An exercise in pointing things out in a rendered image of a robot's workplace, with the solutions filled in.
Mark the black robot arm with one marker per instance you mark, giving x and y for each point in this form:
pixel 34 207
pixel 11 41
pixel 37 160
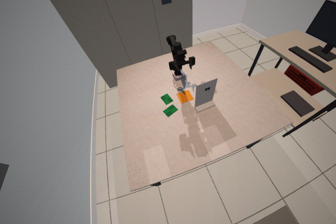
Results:
pixel 176 51

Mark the orange flat square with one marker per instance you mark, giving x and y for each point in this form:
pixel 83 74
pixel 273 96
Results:
pixel 184 96

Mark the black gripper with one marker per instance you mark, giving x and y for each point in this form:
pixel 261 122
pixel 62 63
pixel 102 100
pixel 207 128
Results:
pixel 181 62

